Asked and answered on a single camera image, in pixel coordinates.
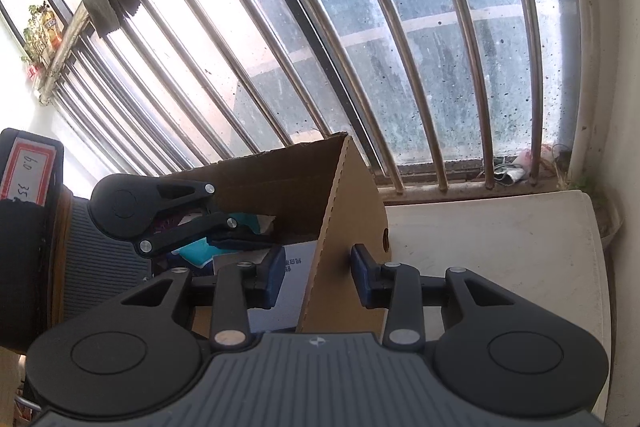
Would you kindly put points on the white plastic bag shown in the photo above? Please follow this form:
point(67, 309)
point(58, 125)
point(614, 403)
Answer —
point(266, 223)

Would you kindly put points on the windowsill debris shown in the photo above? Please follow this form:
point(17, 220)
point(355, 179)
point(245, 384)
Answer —
point(512, 169)

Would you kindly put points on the grey cloth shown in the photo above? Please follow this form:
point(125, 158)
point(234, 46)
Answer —
point(107, 2)

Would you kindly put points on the orange bottle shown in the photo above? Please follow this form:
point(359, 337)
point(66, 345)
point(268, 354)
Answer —
point(52, 32)

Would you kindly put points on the white rectangular box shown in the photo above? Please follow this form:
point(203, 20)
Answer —
point(295, 267)

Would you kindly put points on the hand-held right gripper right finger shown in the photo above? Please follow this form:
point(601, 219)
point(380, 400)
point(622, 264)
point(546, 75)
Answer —
point(361, 277)

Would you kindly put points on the brown cardboard box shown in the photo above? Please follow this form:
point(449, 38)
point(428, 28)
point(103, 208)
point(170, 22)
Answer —
point(350, 217)

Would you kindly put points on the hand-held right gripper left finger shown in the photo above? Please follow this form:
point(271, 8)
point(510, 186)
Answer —
point(274, 279)

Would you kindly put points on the green potted plant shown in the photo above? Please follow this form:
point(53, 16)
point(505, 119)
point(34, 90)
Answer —
point(35, 37)

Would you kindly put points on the blue wet wipes packet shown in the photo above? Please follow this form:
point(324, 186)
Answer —
point(197, 254)

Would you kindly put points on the purple air freshener can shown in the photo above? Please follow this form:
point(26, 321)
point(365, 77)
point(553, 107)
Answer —
point(170, 221)

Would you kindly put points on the metal window railing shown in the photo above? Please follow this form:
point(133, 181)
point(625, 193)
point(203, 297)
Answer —
point(320, 32)

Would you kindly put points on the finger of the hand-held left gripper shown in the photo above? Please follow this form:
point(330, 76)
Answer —
point(240, 241)

